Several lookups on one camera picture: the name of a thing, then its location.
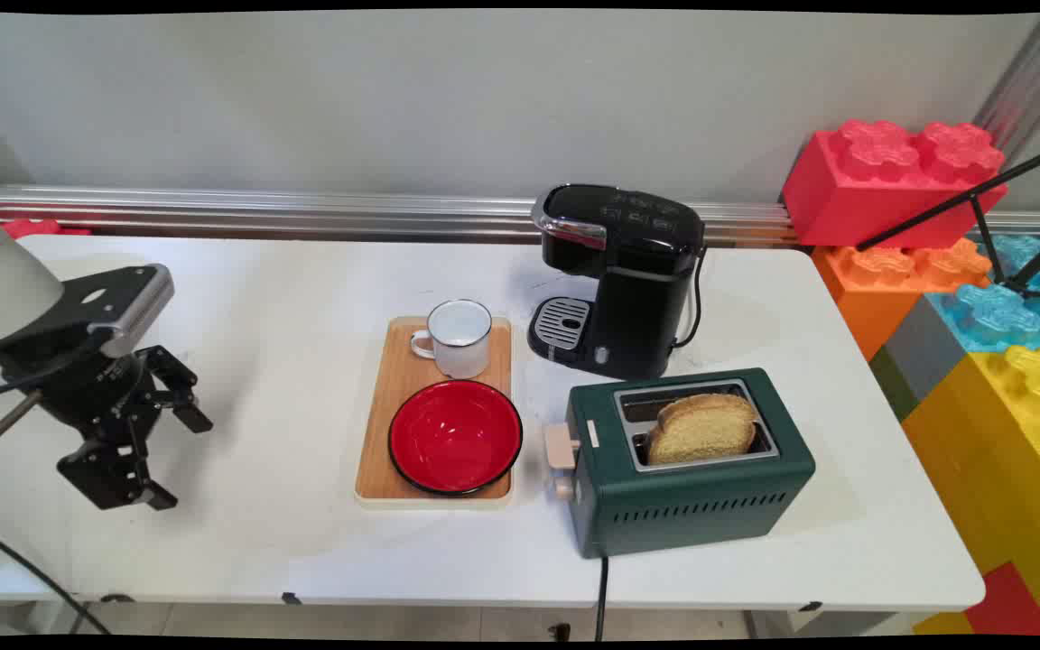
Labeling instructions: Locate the white enamel mug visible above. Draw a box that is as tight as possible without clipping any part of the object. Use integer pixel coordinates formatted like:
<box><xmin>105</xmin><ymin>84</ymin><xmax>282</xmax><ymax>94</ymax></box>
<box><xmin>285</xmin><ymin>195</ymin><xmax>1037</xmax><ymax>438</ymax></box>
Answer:
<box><xmin>410</xmin><ymin>299</ymin><xmax>494</xmax><ymax>380</ymax></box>

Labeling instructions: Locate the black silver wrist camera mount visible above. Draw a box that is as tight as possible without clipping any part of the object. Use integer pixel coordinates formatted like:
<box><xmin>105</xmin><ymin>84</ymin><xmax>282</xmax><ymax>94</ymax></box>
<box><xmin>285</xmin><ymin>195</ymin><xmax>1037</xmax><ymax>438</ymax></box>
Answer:
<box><xmin>0</xmin><ymin>263</ymin><xmax>176</xmax><ymax>358</ymax></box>

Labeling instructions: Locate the horizontal aluminium rail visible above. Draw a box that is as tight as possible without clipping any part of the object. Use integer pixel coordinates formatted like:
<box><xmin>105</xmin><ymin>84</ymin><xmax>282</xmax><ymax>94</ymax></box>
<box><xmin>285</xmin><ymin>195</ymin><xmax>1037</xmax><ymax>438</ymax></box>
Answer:
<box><xmin>0</xmin><ymin>184</ymin><xmax>1040</xmax><ymax>246</ymax></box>

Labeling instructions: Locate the black camera cable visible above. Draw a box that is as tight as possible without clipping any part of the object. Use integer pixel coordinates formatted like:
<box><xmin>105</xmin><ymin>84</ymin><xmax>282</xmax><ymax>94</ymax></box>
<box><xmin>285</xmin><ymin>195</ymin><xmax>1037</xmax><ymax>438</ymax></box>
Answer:
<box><xmin>0</xmin><ymin>327</ymin><xmax>116</xmax><ymax>404</ymax></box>

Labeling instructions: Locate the toast bread slice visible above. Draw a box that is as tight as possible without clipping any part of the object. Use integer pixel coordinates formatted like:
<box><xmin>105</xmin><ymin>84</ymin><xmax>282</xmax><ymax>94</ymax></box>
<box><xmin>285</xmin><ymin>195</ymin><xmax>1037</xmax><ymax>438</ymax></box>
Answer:
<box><xmin>646</xmin><ymin>393</ymin><xmax>761</xmax><ymax>467</ymax></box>

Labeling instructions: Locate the green toy block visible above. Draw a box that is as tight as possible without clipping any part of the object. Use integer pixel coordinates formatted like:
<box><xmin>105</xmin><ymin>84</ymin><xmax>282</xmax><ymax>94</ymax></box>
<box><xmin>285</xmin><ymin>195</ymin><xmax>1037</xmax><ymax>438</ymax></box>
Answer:
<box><xmin>868</xmin><ymin>345</ymin><xmax>921</xmax><ymax>423</ymax></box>

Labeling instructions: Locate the blue toy block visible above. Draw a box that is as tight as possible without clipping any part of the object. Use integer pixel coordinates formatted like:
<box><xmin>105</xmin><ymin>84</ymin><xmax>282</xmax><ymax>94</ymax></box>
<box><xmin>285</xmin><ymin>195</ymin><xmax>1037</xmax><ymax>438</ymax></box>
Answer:
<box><xmin>924</xmin><ymin>232</ymin><xmax>1040</xmax><ymax>355</ymax></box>

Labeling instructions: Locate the wooden serving tray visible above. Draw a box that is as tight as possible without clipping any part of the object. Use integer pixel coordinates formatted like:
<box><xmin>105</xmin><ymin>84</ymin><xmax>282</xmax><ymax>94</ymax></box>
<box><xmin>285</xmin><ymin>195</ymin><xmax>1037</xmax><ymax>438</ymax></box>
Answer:
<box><xmin>355</xmin><ymin>315</ymin><xmax>515</xmax><ymax>510</ymax></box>

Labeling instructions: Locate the black cable grey plug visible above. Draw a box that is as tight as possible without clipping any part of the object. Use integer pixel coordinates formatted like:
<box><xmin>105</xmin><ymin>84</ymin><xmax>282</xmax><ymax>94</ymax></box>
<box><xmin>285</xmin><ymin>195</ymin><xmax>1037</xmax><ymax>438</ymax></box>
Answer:
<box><xmin>0</xmin><ymin>388</ymin><xmax>44</xmax><ymax>450</ymax></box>

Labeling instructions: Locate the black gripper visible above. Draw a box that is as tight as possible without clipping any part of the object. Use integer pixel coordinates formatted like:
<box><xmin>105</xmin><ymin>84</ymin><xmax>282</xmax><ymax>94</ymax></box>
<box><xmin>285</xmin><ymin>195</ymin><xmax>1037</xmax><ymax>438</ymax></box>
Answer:
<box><xmin>0</xmin><ymin>339</ymin><xmax>215</xmax><ymax>513</ymax></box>

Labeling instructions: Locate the small red toy block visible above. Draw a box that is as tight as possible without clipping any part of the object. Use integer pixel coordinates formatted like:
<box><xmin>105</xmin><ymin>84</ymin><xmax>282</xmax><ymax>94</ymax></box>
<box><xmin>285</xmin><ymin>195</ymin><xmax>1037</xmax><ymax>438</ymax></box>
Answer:
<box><xmin>0</xmin><ymin>218</ymin><xmax>93</xmax><ymax>241</ymax></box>

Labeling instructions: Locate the red bowl black rim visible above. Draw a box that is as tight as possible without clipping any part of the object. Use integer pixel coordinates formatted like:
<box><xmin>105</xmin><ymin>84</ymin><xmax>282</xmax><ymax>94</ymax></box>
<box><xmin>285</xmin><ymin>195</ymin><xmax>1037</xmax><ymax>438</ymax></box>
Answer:
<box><xmin>387</xmin><ymin>379</ymin><xmax>525</xmax><ymax>497</ymax></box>

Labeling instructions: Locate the slanted aluminium profile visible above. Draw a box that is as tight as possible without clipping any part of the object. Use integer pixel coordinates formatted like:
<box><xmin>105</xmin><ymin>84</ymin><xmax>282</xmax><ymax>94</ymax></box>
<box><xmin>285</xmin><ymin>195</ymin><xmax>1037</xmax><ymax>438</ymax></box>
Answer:
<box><xmin>970</xmin><ymin>13</ymin><xmax>1040</xmax><ymax>165</ymax></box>

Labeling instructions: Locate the flat red toy block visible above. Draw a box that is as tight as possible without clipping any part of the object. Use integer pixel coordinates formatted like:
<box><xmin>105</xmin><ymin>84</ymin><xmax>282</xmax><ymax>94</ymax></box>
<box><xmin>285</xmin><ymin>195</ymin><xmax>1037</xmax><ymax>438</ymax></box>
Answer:
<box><xmin>963</xmin><ymin>561</ymin><xmax>1040</xmax><ymax>638</ymax></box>

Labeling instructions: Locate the black coffee machine cable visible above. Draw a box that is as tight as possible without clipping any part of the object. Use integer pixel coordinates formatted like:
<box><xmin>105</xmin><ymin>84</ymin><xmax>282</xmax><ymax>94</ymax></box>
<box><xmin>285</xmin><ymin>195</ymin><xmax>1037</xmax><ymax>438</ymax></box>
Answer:
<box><xmin>672</xmin><ymin>242</ymin><xmax>710</xmax><ymax>351</ymax></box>

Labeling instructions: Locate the long black hanging cable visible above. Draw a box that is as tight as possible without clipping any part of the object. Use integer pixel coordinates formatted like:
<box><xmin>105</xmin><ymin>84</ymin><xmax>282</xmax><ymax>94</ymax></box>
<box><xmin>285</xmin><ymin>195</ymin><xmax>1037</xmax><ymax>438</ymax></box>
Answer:
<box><xmin>0</xmin><ymin>522</ymin><xmax>112</xmax><ymax>636</ymax></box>

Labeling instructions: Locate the black coffee machine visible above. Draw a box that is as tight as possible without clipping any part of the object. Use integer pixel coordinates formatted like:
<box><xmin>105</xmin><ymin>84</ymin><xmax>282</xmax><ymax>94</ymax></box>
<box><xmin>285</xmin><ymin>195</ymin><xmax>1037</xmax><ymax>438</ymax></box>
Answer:
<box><xmin>527</xmin><ymin>183</ymin><xmax>707</xmax><ymax>381</ymax></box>

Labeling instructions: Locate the yellow toy block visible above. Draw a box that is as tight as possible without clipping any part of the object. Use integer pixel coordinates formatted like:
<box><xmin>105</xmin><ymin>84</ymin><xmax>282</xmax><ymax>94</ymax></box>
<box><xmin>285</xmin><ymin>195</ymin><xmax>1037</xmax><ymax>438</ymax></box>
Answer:
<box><xmin>900</xmin><ymin>344</ymin><xmax>1040</xmax><ymax>638</ymax></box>

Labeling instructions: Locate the black toaster power cable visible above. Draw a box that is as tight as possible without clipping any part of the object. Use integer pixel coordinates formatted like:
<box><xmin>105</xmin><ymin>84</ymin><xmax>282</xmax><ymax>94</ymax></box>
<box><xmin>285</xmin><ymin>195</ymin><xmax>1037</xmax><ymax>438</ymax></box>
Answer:
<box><xmin>593</xmin><ymin>554</ymin><xmax>610</xmax><ymax>642</ymax></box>

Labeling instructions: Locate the black tripod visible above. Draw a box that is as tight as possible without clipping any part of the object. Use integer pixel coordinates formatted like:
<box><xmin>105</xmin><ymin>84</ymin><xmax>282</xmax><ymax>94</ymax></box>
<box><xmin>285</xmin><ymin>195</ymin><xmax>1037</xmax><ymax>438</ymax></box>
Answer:
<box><xmin>855</xmin><ymin>139</ymin><xmax>1040</xmax><ymax>302</ymax></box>

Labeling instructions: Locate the large red toy block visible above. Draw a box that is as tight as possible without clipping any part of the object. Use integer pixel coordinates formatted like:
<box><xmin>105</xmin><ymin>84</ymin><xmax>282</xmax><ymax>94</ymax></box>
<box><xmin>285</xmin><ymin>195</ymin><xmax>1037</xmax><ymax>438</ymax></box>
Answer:
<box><xmin>781</xmin><ymin>118</ymin><xmax>1011</xmax><ymax>251</ymax></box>

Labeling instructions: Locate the green toaster beige lever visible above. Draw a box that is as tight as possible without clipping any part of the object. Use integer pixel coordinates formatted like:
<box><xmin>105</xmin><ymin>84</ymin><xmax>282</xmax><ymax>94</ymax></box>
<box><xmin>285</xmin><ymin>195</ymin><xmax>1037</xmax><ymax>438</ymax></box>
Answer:
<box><xmin>543</xmin><ymin>367</ymin><xmax>818</xmax><ymax>561</ymax></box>

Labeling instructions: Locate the orange toy block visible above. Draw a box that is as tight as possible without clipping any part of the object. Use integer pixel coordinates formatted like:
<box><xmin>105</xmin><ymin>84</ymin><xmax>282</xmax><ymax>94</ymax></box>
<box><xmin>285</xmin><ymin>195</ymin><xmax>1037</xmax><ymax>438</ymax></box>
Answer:
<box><xmin>810</xmin><ymin>237</ymin><xmax>996</xmax><ymax>363</ymax></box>

